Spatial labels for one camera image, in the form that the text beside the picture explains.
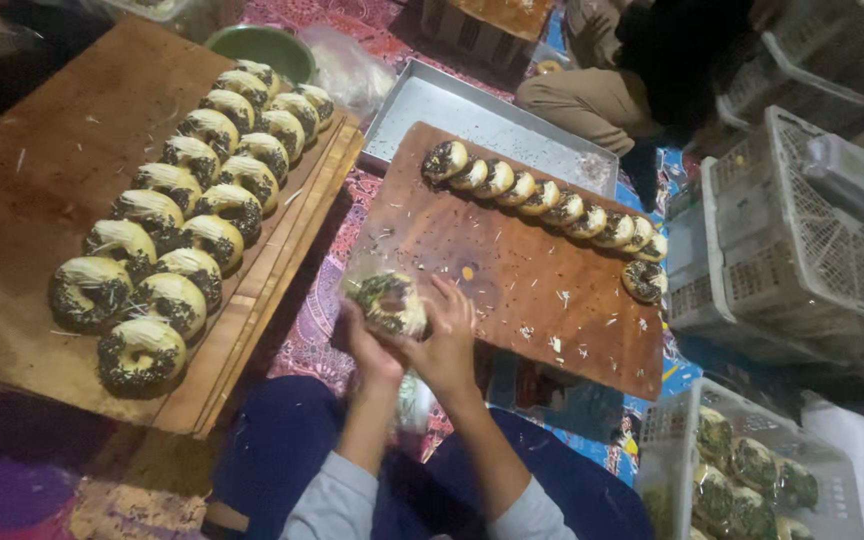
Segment person's left hand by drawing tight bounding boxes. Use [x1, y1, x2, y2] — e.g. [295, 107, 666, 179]
[337, 300, 408, 386]

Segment person's right hand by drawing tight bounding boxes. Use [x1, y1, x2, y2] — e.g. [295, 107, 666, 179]
[393, 273, 482, 403]

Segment sprinkled donut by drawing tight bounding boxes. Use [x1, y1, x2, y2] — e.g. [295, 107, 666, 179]
[345, 270, 430, 340]

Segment clear plastic bag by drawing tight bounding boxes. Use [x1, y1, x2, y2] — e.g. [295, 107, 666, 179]
[336, 238, 433, 343]

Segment patterned floor mat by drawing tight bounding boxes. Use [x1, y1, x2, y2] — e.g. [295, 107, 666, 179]
[240, 0, 703, 489]

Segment dark brown wooden board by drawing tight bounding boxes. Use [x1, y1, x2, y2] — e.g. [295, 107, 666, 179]
[342, 120, 666, 402]

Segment bundle of clear plastic bags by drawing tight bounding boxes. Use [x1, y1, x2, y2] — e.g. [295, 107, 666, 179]
[394, 371, 441, 438]

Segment person's blue trousers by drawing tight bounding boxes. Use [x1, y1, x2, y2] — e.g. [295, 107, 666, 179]
[210, 375, 657, 540]

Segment single line of topped donuts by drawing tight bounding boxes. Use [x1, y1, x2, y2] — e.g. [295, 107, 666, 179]
[421, 139, 670, 306]

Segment metal baking tray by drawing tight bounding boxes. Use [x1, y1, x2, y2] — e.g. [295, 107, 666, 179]
[360, 58, 621, 200]

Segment double row of topped donuts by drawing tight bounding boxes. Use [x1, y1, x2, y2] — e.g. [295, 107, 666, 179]
[48, 58, 337, 399]

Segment crumpled clear plastic sheet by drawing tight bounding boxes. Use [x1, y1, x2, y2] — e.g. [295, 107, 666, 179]
[298, 24, 399, 120]

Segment white basket with wrapped donuts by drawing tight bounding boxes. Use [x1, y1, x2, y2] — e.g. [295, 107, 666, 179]
[633, 377, 864, 540]

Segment green plastic bowl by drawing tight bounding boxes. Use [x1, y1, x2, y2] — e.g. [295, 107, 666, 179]
[204, 24, 318, 86]

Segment wooden crate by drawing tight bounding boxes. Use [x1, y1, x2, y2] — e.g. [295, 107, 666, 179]
[420, 0, 555, 54]

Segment large wooden board stack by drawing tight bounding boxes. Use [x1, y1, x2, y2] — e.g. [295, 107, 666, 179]
[0, 15, 366, 440]

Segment heap of wrapped donuts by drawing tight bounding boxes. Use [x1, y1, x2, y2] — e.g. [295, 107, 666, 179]
[688, 405, 822, 540]

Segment large white plastic basket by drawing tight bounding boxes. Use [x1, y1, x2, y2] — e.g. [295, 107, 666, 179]
[702, 105, 864, 360]

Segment clear plastic container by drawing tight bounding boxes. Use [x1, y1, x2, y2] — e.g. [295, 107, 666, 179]
[98, 0, 204, 35]

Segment clear plastic pack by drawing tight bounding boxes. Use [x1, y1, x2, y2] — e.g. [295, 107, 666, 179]
[804, 133, 864, 222]

